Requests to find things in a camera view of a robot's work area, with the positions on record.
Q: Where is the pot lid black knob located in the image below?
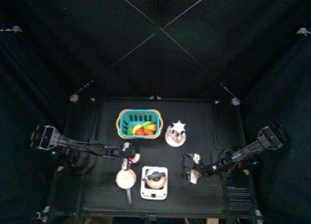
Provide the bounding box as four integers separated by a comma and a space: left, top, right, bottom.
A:
144, 168, 167, 182

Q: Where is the pink toy pot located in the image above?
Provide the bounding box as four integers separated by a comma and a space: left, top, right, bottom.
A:
143, 168, 168, 190

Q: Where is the small pink round toy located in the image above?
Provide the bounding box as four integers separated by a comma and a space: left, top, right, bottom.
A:
128, 153, 142, 165

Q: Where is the orange toy fruit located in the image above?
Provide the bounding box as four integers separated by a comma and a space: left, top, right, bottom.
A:
136, 128, 156, 137

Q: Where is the yellow toy banana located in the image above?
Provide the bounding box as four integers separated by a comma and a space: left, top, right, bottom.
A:
131, 124, 148, 136

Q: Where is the white spiky toy on stand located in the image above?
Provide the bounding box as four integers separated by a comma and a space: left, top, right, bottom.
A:
164, 126, 188, 148

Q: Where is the teal basket orange rim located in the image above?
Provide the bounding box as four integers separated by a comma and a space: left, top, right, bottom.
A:
115, 108, 166, 140

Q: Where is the white toy stove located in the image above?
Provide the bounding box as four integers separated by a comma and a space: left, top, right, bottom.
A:
140, 165, 170, 201

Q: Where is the white star-shaped toy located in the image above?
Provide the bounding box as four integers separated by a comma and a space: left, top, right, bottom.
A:
171, 120, 187, 133

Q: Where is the white printed label sticker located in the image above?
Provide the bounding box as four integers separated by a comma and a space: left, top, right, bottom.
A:
224, 185, 255, 214

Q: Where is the thin diagonal cord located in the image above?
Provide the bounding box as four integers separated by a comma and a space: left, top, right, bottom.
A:
75, 0, 216, 97
112, 0, 240, 102

